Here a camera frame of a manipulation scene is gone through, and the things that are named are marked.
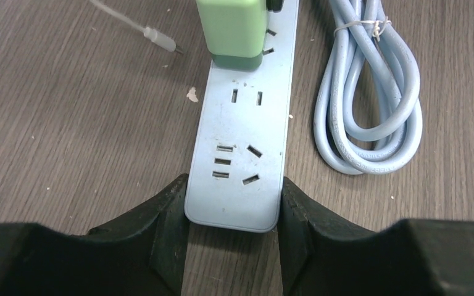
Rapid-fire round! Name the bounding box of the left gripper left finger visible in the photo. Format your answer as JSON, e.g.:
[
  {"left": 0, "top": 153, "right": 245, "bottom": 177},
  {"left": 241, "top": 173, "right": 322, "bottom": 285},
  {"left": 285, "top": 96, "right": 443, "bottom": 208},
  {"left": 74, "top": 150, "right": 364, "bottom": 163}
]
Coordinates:
[{"left": 0, "top": 174, "right": 189, "bottom": 295}]

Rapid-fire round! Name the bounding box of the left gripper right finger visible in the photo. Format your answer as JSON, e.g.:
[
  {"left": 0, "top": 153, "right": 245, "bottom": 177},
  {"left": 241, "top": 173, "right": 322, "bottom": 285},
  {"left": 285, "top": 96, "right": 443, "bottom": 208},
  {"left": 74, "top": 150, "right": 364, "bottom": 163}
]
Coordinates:
[{"left": 278, "top": 179, "right": 474, "bottom": 295}]

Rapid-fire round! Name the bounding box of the light blue power strip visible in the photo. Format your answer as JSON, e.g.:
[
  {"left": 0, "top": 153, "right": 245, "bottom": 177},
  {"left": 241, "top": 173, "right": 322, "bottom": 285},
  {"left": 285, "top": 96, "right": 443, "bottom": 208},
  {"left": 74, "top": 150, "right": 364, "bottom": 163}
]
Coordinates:
[{"left": 184, "top": 1, "right": 299, "bottom": 233}]

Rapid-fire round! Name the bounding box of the light blue cable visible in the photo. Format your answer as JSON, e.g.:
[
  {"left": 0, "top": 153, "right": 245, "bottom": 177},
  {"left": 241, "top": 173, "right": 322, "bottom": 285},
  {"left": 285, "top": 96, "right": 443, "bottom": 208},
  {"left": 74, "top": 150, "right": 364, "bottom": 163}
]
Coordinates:
[{"left": 313, "top": 0, "right": 423, "bottom": 176}]

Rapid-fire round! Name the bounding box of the green plug adapter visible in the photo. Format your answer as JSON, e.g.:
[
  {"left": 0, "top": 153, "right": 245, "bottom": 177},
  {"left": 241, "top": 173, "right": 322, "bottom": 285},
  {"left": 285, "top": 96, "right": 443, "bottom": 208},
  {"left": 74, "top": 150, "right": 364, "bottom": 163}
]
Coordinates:
[{"left": 196, "top": 0, "right": 268, "bottom": 72}]

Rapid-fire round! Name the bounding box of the white short usb cable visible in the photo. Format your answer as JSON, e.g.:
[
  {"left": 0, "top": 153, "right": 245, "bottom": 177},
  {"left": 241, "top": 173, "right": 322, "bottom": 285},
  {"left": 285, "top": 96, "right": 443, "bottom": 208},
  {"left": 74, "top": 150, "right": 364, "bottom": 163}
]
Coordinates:
[{"left": 88, "top": 0, "right": 185, "bottom": 56}]

